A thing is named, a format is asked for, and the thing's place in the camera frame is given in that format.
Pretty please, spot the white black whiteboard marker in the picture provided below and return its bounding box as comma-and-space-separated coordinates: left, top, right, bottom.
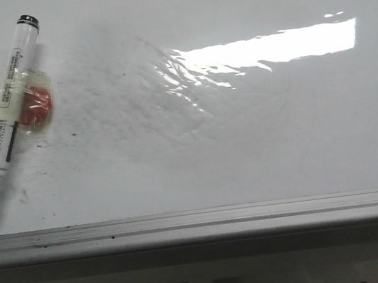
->
0, 14, 40, 188

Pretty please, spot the red round magnet with tape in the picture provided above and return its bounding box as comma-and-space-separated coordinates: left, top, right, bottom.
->
11, 67, 54, 135

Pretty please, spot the grey cabinet below whiteboard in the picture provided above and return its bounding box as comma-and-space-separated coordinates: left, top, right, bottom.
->
0, 223, 378, 283

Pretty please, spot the white whiteboard with aluminium frame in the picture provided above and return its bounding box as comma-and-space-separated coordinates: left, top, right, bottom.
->
0, 0, 378, 268

